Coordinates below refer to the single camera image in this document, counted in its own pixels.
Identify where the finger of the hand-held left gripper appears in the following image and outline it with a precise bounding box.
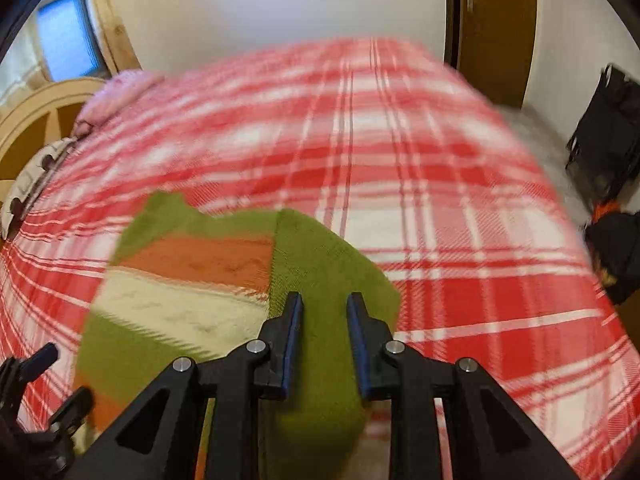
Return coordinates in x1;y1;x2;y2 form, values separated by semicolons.
0;342;59;411
45;386;94;443

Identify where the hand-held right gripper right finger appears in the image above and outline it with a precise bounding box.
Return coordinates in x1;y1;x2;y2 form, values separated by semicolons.
346;291;571;480

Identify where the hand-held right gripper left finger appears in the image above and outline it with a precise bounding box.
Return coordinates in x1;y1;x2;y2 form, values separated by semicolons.
65;291;305;480

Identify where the green striped knit sweater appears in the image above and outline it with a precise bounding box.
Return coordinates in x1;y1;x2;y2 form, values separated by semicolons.
75;191;403;480

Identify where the white printed pillow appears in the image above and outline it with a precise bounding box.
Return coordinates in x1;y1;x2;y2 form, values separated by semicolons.
0;139;78;242

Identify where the red plaid blanket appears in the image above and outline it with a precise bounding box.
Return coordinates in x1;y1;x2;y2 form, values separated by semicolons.
0;35;640;480

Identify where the cream and brown headboard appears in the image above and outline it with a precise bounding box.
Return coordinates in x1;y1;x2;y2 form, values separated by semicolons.
0;77;108;201

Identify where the pink pillow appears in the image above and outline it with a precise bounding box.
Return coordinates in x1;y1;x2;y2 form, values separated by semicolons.
72;70;166;138

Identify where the black bag with orange trim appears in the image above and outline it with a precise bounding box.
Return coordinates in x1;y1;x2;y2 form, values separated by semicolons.
582;202;640;304

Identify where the window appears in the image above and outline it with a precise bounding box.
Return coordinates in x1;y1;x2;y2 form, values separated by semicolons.
35;0;108;81

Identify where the brown wooden door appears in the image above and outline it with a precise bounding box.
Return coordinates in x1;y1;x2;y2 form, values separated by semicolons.
445;0;538;109

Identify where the yellow patterned curtain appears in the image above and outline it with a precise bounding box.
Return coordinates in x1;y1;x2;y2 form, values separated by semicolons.
85;0;143;74

